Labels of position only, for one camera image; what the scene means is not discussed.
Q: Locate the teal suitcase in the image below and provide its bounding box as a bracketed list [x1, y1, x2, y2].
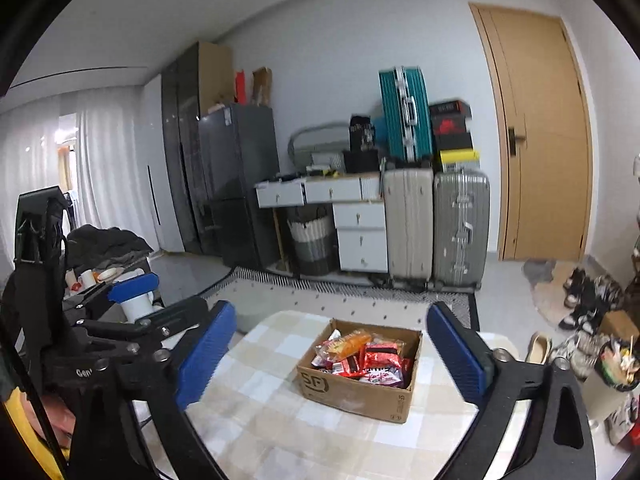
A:
[378, 66, 433, 163]

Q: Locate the beige suitcase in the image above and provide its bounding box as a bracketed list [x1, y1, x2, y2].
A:
[382, 166, 435, 288]

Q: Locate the plain black shoe box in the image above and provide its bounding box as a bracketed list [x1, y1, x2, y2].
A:
[432, 133, 473, 152]

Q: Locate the tall dark cabinet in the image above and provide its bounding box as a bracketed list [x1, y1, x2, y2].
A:
[161, 41, 235, 256]

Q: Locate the red noodle snack packet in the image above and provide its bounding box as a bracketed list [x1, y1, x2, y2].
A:
[362, 339, 405, 372]

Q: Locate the brown carton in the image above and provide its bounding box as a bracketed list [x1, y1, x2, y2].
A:
[600, 310, 640, 343]

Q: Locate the black white patterned rug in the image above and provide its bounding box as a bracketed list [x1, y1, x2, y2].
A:
[202, 266, 481, 333]

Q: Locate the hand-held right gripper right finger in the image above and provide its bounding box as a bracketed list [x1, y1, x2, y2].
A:
[426, 301, 597, 480]

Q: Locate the brown cardboard box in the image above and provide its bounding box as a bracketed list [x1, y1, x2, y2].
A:
[296, 317, 423, 423]

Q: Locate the white curtain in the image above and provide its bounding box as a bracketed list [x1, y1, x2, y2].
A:
[0, 92, 151, 241]

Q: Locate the person's left hand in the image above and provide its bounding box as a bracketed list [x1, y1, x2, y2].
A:
[25, 394, 77, 450]

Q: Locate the black paper bag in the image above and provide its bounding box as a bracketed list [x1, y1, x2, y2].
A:
[349, 116, 377, 152]

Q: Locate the white drawer desk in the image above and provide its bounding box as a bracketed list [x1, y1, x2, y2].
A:
[255, 172, 390, 276]

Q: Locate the woven laundry basket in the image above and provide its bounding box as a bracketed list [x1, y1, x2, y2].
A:
[287, 210, 340, 277]

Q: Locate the yellow shoe box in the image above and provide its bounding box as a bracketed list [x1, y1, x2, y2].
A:
[437, 149, 481, 173]

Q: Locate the brown paper bag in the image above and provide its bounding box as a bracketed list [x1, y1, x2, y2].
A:
[251, 66, 273, 108]

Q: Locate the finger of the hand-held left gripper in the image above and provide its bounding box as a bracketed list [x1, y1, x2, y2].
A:
[60, 274, 160, 321]
[75, 296, 210, 356]

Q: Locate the black shoe box red label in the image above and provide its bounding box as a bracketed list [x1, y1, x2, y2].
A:
[429, 101, 472, 117]

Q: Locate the wooden door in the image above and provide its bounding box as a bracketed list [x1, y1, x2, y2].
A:
[469, 2, 600, 262]

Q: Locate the dark jacket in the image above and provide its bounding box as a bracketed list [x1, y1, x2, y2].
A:
[65, 224, 155, 273]

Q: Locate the grey refrigerator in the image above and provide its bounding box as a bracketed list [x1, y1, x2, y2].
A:
[199, 105, 281, 271]

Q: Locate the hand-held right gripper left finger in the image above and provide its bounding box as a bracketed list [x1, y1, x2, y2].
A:
[70, 301, 237, 480]

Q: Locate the silver suitcase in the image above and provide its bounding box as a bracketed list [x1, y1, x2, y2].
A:
[431, 169, 492, 293]

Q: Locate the white noodle snack packet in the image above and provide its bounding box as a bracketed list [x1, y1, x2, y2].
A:
[360, 367, 403, 388]

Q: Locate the black storage box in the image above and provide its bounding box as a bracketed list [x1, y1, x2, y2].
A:
[342, 150, 383, 173]

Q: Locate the black white shoes pile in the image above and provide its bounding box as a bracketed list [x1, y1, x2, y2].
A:
[525, 266, 640, 381]

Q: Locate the orange bread packet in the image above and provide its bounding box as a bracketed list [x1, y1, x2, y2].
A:
[327, 329, 373, 358]

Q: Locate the oval grey framed mirror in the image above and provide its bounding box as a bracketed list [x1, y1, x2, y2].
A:
[289, 122, 351, 171]

